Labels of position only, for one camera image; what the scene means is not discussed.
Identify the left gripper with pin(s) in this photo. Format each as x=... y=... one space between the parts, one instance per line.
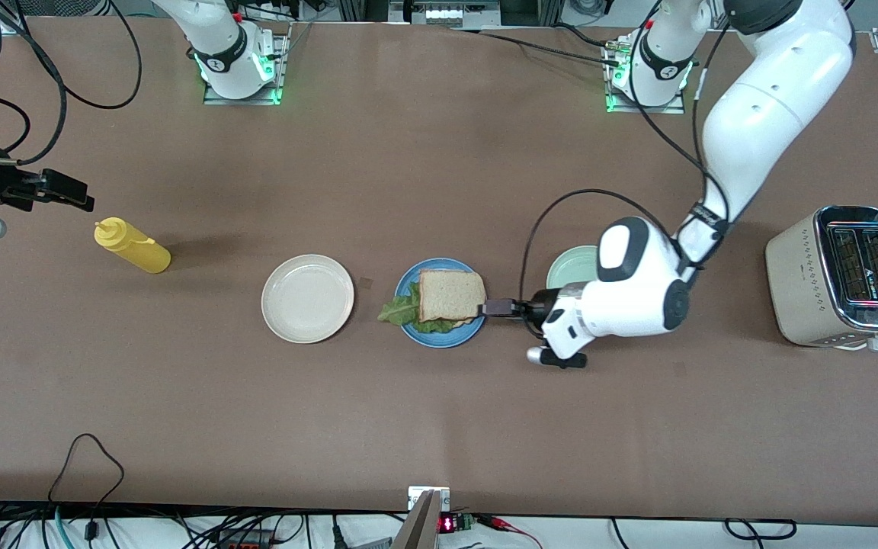
x=536 y=309

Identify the yellow mustard squeeze bottle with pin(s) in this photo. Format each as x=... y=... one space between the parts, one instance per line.
x=138 y=252

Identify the green lettuce leaf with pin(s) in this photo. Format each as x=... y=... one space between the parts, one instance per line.
x=401 y=309

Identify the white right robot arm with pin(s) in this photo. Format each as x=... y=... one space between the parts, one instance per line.
x=225 y=46

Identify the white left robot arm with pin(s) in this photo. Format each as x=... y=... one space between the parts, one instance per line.
x=767 y=114

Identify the blue round plate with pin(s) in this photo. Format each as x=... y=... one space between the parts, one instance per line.
x=439 y=341

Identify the pale green round plate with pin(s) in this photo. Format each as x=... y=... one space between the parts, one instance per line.
x=572 y=267

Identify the beige round plate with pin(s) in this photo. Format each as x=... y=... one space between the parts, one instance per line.
x=307 y=299

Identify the red clip lead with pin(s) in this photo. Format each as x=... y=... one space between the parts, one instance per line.
x=500 y=523

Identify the circuit board with red display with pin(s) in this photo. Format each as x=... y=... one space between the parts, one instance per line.
x=448 y=524

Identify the grey metal bar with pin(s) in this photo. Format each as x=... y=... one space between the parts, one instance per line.
x=420 y=526

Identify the beige chrome toaster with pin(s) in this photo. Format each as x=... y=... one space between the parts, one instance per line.
x=797 y=290

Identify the grey electrical box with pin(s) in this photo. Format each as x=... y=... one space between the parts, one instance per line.
x=447 y=15

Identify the orange black connector block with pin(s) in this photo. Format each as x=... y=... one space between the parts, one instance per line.
x=245 y=543

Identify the white mounting bracket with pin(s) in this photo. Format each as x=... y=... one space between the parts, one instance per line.
x=416 y=496

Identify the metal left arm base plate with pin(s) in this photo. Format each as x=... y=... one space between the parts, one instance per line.
x=645 y=110

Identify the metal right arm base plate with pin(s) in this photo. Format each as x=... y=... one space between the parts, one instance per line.
x=283 y=53

